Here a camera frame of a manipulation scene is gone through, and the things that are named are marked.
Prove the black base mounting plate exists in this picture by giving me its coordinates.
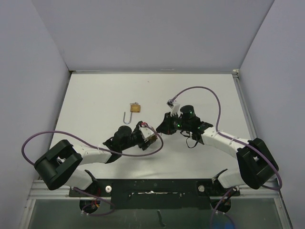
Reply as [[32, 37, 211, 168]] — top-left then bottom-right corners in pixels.
[[69, 178, 240, 215]]

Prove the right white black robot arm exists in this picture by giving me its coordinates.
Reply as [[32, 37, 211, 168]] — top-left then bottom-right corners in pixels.
[[156, 105, 279, 195]]

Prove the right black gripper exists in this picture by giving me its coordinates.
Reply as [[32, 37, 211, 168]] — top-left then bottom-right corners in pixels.
[[156, 112, 190, 135]]

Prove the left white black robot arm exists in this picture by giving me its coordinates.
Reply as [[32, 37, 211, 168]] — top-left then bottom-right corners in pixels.
[[34, 122, 157, 196]]

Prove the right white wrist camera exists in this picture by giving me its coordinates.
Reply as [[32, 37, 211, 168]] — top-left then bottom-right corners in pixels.
[[167, 100, 180, 116]]

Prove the aluminium frame rail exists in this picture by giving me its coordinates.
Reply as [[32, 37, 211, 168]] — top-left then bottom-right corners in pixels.
[[232, 69, 293, 229]]

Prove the brass padlock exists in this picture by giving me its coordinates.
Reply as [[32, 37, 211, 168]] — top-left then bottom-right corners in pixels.
[[123, 102, 141, 125], [148, 134, 158, 143]]

